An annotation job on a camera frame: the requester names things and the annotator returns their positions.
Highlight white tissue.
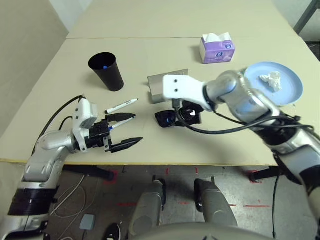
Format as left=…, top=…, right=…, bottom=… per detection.
left=258, top=71, right=282, bottom=93

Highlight blue plastic plate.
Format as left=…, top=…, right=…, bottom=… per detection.
left=243, top=61, right=304, bottom=106

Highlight white marker blue cap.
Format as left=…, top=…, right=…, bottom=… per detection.
left=108, top=117, right=135, bottom=131

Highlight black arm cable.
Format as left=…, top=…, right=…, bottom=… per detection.
left=173, top=98, right=320, bottom=136
left=32, top=94, right=86, bottom=156

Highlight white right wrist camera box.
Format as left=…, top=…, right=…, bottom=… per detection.
left=162, top=74, right=213, bottom=112

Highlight grey robot left leg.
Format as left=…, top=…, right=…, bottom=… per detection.
left=128, top=178, right=167, bottom=236

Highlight black robot foot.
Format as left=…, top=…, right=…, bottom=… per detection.
left=103, top=223, right=123, bottom=240

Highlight white floor cable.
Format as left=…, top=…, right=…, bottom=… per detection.
left=48, top=174, right=87, bottom=218

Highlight thin black hanging cable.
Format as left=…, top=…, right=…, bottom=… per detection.
left=271, top=174, right=280, bottom=238

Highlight black table foot bar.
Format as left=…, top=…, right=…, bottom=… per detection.
left=249, top=166, right=283, bottom=182
left=62, top=164, right=118, bottom=181

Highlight black sunglasses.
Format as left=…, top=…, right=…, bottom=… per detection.
left=154, top=107, right=203, bottom=129

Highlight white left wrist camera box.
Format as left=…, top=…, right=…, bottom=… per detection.
left=72, top=98, right=100, bottom=152

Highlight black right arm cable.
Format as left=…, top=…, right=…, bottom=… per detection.
left=173, top=98, right=320, bottom=136

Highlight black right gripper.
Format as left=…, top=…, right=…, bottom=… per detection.
left=183, top=99, right=204, bottom=113

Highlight black tapered cup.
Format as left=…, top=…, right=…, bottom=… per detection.
left=87, top=51, right=125, bottom=92

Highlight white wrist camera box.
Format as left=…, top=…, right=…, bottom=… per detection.
left=162, top=74, right=213, bottom=112
left=72, top=98, right=100, bottom=152

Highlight purple tissue pack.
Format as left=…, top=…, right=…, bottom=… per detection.
left=199, top=32, right=236, bottom=65

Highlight side table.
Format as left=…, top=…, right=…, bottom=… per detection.
left=293, top=0, right=320, bottom=36

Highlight grey robot right leg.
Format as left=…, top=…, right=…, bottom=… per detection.
left=193, top=177, right=238, bottom=228

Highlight grey floor pedal box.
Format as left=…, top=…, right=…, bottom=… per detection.
left=79, top=213, right=96, bottom=230

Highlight grey robot leg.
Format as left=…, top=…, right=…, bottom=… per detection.
left=193, top=177, right=238, bottom=228
left=128, top=178, right=167, bottom=236

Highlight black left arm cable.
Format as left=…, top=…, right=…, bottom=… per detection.
left=32, top=94, right=86, bottom=156

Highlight white marker black cap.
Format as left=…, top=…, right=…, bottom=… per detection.
left=104, top=98, right=139, bottom=114

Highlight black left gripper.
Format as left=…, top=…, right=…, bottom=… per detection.
left=86, top=112, right=144, bottom=154

